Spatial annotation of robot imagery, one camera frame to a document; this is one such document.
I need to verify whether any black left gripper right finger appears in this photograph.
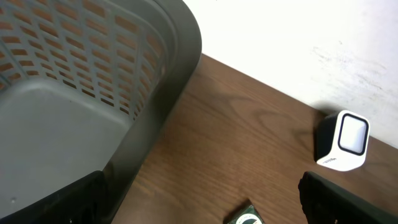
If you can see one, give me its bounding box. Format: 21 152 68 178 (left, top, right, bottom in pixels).
298 171 397 224

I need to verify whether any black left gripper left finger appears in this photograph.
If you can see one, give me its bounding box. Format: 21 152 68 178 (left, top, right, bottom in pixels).
1 170 108 224

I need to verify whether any dark snack packet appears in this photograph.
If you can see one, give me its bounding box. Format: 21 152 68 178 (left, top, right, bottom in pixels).
223 204 265 224

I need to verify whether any white barcode scanner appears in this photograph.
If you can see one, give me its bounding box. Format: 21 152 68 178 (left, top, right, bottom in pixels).
315 110 370 172

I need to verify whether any grey plastic mesh basket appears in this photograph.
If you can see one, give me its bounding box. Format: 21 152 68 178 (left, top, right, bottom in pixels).
1 0 202 223

